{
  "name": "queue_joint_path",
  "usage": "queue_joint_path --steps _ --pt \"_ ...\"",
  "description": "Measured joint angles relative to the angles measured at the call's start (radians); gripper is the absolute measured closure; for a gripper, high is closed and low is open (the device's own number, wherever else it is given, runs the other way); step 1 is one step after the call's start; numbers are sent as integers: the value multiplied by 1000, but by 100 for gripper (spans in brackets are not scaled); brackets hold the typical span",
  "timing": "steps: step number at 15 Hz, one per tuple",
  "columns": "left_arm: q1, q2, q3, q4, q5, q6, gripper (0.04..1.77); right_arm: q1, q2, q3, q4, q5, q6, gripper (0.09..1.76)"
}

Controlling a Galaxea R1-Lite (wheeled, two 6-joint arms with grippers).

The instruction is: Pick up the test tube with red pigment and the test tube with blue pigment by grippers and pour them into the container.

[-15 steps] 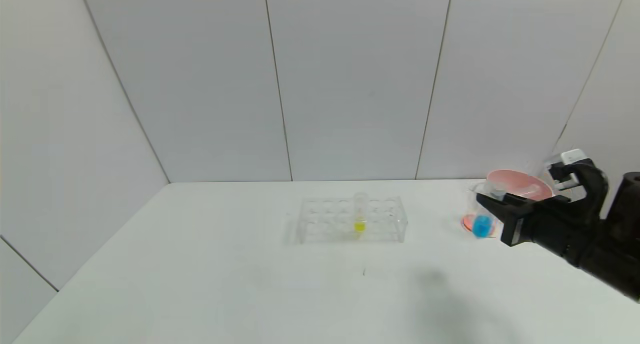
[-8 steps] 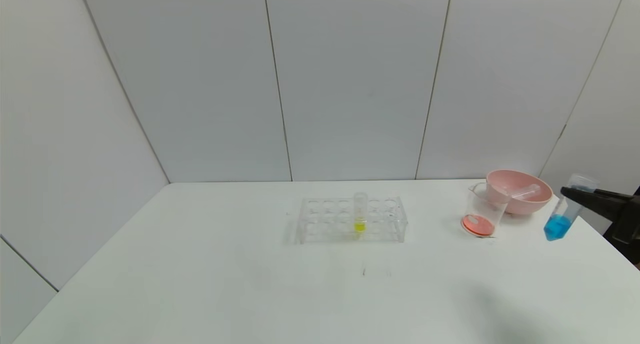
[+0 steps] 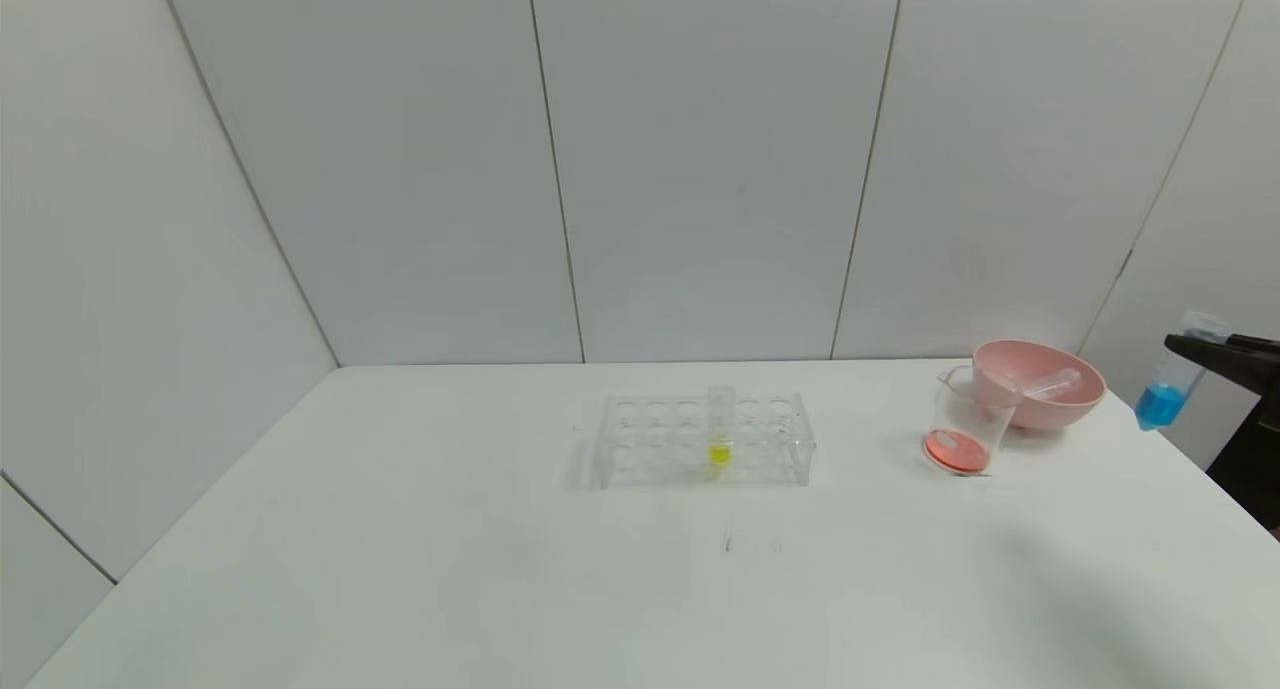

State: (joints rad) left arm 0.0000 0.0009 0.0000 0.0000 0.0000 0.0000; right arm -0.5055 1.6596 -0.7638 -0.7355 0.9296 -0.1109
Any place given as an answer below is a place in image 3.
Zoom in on blue pigment test tube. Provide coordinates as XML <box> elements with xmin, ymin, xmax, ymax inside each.
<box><xmin>1135</xmin><ymin>311</ymin><xmax>1231</xmax><ymax>432</ymax></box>

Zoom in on red pigment test tube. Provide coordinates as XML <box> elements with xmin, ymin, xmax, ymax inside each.
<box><xmin>1020</xmin><ymin>367</ymin><xmax>1086</xmax><ymax>402</ymax></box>

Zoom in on clear acrylic test tube rack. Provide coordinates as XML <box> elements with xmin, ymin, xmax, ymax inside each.
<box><xmin>575</xmin><ymin>394</ymin><xmax>816</xmax><ymax>490</ymax></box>

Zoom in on clear glass beaker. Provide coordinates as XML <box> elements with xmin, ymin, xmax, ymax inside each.
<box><xmin>922</xmin><ymin>366</ymin><xmax>1021</xmax><ymax>478</ymax></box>

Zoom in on pink bowl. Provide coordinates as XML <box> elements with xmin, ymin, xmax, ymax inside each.
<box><xmin>971</xmin><ymin>340</ymin><xmax>1107</xmax><ymax>432</ymax></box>

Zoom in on yellow pigment test tube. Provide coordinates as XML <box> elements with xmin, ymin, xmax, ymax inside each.
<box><xmin>706</xmin><ymin>385</ymin><xmax>739</xmax><ymax>467</ymax></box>

